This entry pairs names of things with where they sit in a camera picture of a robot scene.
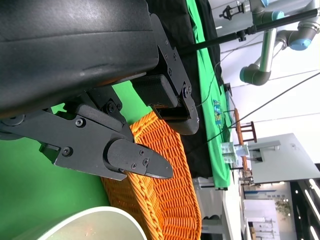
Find green tablecloth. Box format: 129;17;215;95
0;81;153;237

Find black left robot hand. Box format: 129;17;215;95
0;0;201;181

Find grey cabinet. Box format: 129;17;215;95
247;132;320;185

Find grey round bowl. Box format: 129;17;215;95
11;205;148;240

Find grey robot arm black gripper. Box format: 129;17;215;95
219;0;286;22

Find green cloth with print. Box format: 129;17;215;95
186;0;232;191

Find small teal white boxes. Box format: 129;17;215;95
221;141;250;164

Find black tripod pole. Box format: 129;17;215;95
179;8;320;55

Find brown wooden rack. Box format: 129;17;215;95
233;107;258;176

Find orange wicker basket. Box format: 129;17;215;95
101;111;203;240

